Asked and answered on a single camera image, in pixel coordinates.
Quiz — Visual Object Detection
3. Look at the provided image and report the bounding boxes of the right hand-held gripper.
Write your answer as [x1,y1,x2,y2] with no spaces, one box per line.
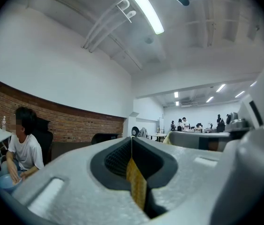
[211,52,264,225]

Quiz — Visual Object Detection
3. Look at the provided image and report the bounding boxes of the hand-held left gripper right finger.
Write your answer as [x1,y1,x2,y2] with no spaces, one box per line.
[132,136,229,220]

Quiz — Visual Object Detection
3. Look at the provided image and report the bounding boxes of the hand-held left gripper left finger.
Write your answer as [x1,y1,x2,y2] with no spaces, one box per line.
[12,136,150,225]

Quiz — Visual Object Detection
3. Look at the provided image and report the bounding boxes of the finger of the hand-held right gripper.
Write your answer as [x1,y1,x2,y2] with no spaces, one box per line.
[169,131,231,152]

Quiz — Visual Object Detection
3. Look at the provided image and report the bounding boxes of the yellow clothes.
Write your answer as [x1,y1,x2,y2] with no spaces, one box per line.
[126,131,175,212]

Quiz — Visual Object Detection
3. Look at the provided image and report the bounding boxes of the black office chair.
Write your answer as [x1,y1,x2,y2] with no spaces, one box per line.
[91,132,123,145]

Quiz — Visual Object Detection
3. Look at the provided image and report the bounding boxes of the tall black chair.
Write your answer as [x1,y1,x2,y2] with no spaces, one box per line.
[32,117,54,166]

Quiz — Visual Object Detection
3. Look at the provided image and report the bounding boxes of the round wooden table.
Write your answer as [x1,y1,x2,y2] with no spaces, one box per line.
[147,132,168,142]

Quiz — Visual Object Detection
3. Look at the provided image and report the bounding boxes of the spare grey gripper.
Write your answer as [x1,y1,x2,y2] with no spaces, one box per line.
[139,127,149,139]

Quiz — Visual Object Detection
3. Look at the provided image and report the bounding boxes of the row of ceiling light panels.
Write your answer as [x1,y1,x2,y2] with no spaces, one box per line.
[173,80,257,107]

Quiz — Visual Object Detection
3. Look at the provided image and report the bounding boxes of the light blue basin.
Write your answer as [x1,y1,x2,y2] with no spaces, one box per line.
[0,173,23,195]

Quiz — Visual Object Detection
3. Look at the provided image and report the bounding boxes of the long ceiling light tube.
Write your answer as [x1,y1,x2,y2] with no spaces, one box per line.
[120,0,165,35]

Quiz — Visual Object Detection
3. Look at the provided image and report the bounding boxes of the white ceiling pipe bundle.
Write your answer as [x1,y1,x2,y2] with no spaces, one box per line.
[82,0,137,53]

